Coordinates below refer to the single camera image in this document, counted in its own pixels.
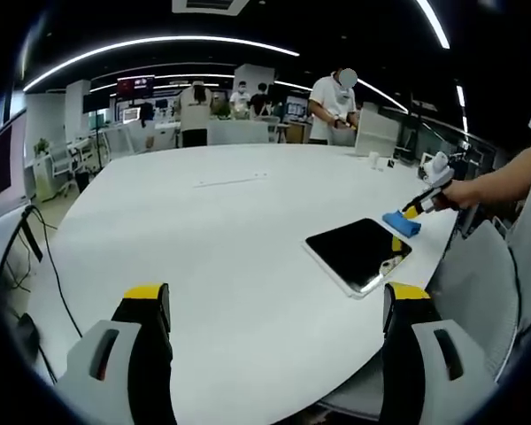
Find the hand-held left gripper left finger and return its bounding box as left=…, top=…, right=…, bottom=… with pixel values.
left=55, top=282, right=179, bottom=425

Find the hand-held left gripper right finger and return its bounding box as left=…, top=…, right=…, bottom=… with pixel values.
left=377, top=282, right=500, bottom=425

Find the blue cleaning cloth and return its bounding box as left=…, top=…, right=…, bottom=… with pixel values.
left=381, top=210, right=422, bottom=240

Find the black tablet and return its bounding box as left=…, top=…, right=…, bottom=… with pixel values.
left=304, top=217, right=413, bottom=301

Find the person's right hand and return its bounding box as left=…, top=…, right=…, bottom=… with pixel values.
left=434, top=179, right=483, bottom=213

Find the grey office chair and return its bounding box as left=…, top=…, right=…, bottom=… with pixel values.
left=313, top=219, right=531, bottom=421

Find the white office chair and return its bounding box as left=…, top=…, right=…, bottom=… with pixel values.
left=48, top=143, right=81, bottom=198

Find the black cable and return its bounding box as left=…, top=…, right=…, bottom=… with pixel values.
left=0, top=204, right=84, bottom=386

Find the wall display screen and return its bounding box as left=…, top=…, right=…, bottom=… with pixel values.
left=117, top=75, right=156, bottom=100

